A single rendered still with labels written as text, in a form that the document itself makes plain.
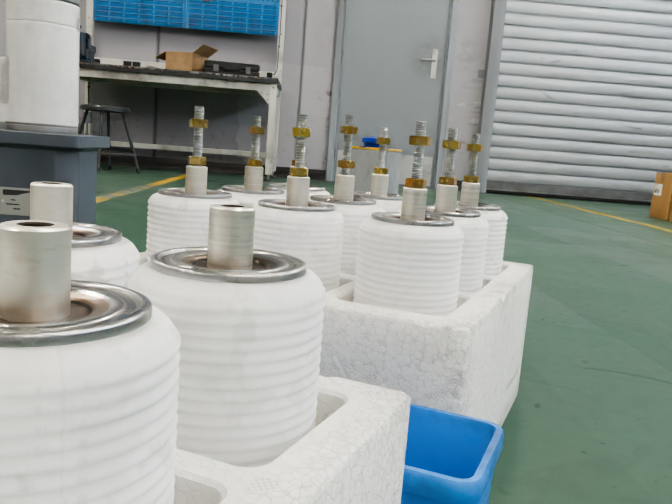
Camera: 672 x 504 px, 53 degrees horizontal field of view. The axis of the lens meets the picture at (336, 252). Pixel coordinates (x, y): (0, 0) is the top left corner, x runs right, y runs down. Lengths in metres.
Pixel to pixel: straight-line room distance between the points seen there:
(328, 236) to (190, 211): 0.14
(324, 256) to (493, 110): 5.39
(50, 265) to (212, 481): 0.11
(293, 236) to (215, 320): 0.33
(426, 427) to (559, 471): 0.26
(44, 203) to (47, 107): 0.59
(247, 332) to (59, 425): 0.11
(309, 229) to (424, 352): 0.16
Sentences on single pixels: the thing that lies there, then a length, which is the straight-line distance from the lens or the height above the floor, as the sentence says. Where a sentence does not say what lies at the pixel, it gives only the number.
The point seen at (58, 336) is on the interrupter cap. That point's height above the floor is 0.25.
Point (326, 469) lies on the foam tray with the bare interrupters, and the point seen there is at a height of 0.18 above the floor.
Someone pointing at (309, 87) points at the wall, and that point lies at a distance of 5.91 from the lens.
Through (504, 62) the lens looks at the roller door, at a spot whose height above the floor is 1.10.
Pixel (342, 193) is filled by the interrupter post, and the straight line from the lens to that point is 0.76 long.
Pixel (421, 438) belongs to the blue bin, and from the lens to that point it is 0.55.
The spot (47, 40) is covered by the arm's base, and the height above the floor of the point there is 0.42.
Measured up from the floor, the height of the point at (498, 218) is 0.24.
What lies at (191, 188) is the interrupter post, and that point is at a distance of 0.72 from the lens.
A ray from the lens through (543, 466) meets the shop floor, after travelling 0.77.
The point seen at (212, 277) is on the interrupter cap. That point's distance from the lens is 0.30.
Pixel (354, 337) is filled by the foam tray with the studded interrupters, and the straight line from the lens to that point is 0.57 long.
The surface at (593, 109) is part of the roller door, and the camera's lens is 6.31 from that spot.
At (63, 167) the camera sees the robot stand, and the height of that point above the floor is 0.26.
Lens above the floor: 0.31
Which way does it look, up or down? 9 degrees down
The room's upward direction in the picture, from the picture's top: 4 degrees clockwise
